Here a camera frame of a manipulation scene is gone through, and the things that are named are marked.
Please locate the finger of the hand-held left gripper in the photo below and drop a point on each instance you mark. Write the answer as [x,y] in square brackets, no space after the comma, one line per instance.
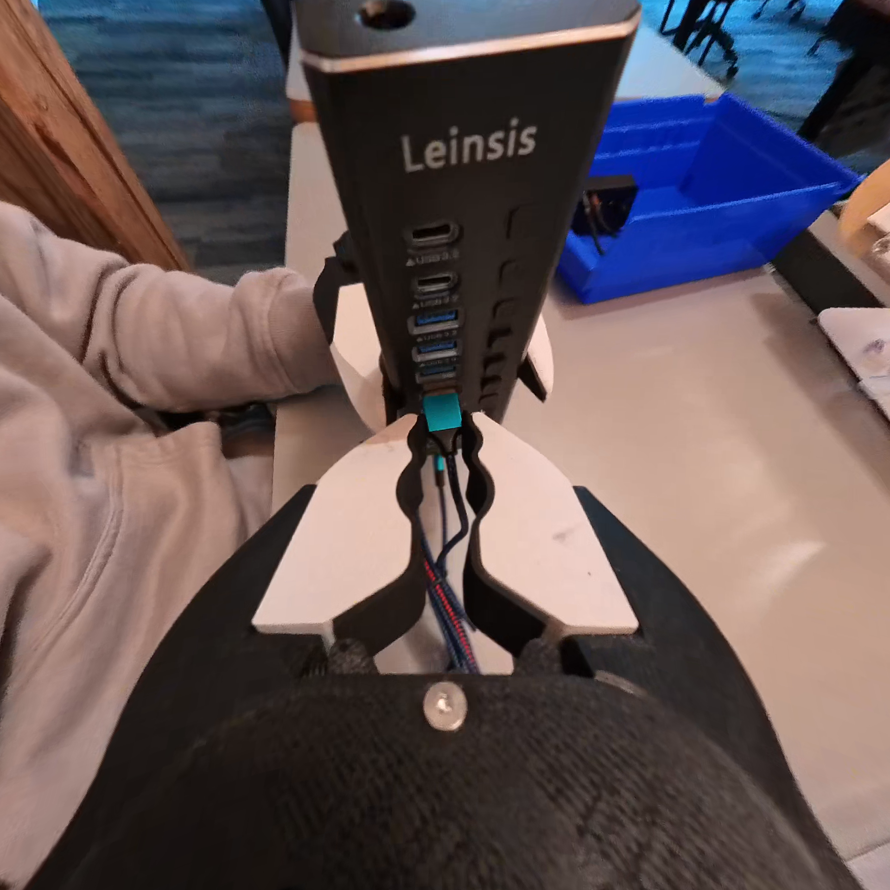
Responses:
[351,347]
[549,361]

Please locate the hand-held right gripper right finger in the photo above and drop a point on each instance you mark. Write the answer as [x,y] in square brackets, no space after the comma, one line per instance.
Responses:
[549,542]

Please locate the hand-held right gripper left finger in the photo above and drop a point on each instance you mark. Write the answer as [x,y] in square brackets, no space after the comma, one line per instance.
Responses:
[341,542]

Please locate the black USB hub silver trim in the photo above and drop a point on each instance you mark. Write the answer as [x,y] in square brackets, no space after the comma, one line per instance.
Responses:
[452,174]

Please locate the blue plastic bin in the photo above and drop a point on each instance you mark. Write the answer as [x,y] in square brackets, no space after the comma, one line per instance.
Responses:
[751,208]

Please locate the grey desk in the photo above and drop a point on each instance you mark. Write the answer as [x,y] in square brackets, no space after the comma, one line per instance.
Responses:
[695,452]

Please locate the person's grey hoodie torso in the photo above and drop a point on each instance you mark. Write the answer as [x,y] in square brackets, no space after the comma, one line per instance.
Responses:
[83,591]

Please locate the white blister packet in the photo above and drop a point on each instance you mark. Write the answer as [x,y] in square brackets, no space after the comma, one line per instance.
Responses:
[859,354]

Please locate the black office chair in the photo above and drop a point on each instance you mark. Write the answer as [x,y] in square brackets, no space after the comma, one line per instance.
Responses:
[702,35]

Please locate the wooden post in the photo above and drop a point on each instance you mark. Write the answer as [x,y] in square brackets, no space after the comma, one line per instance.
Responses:
[62,139]

